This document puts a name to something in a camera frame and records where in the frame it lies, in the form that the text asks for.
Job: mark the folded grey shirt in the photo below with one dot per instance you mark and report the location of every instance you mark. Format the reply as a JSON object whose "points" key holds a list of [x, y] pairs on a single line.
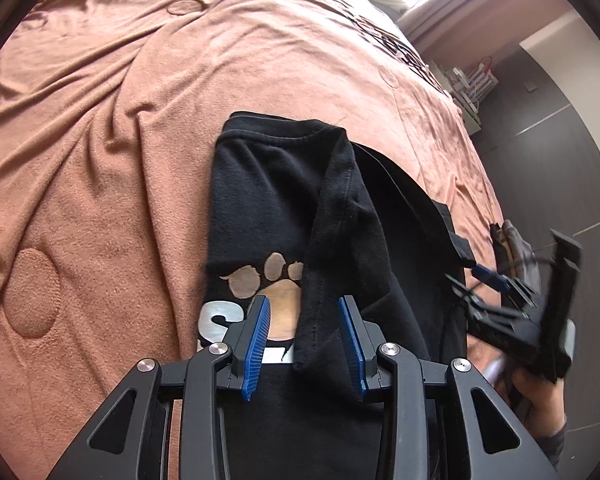
{"points": [[522, 242]]}

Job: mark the pink curtain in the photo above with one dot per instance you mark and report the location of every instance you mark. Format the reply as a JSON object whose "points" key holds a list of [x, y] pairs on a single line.
{"points": [[455, 15]]}

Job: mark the brown blanket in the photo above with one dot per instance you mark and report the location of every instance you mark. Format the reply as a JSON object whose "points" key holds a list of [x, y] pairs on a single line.
{"points": [[105, 135]]}

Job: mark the white nightstand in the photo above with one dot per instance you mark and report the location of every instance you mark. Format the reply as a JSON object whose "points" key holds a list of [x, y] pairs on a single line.
{"points": [[472, 120]]}

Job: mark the person's right forearm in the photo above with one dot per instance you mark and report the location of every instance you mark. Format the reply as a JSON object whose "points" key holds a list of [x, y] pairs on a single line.
{"points": [[552, 447]]}

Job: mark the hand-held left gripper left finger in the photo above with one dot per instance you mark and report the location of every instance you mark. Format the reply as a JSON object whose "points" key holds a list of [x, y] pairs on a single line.
{"points": [[255, 350]]}

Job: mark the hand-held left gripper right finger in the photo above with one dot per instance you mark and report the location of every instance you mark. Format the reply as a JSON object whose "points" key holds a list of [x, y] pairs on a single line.
{"points": [[352, 350]]}

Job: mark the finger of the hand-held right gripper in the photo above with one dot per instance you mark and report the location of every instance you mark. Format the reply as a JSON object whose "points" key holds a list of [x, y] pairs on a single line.
{"points": [[462, 292], [492, 278]]}

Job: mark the person's right hand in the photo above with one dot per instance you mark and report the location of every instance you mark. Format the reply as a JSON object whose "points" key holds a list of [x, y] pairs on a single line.
{"points": [[540, 405]]}

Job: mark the black printed t-shirt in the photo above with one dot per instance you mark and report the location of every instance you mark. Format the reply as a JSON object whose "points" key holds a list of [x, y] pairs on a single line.
{"points": [[265, 200]]}

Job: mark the white rack on nightstand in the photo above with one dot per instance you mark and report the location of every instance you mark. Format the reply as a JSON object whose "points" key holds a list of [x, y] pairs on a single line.
{"points": [[482, 82]]}

